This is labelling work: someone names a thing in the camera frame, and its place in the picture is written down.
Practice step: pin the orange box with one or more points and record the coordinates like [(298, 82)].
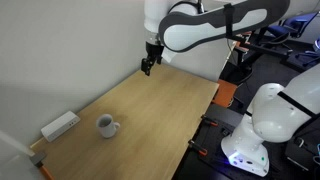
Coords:
[(225, 93)]

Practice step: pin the grey partition bracket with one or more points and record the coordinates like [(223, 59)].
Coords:
[(37, 158)]

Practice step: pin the black camera on stand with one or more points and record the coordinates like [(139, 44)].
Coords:
[(263, 46)]

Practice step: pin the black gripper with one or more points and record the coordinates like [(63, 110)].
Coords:
[(154, 51)]

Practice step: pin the white ceramic mug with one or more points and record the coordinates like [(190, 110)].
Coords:
[(106, 128)]

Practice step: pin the blue office chair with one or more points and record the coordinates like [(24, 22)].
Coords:
[(293, 26)]

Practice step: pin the white power strip box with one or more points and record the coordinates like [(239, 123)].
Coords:
[(60, 126)]

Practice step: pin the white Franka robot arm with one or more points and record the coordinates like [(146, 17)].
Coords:
[(200, 30)]

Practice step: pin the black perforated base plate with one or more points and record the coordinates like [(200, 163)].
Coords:
[(216, 146)]

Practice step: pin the black orange bar clamp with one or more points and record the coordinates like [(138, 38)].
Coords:
[(209, 121), (198, 149)]

